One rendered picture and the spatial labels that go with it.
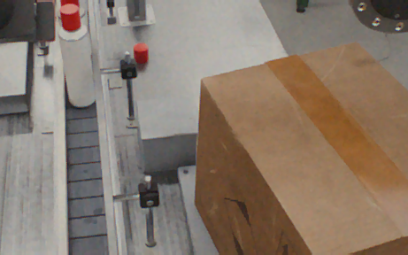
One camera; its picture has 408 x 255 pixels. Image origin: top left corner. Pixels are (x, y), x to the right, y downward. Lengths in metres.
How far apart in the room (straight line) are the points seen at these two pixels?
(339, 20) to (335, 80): 2.26
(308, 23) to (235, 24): 1.61
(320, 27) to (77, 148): 2.12
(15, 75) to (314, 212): 0.74
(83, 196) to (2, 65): 0.41
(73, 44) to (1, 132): 0.26
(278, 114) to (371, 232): 0.19
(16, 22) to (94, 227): 0.36
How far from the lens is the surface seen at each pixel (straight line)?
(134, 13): 1.37
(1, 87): 1.14
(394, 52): 2.86
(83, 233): 0.86
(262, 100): 0.70
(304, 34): 2.86
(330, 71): 0.77
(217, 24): 1.36
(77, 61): 0.98
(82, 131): 1.00
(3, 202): 0.99
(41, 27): 0.66
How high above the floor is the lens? 1.58
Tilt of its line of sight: 45 degrees down
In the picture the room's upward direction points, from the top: 2 degrees counter-clockwise
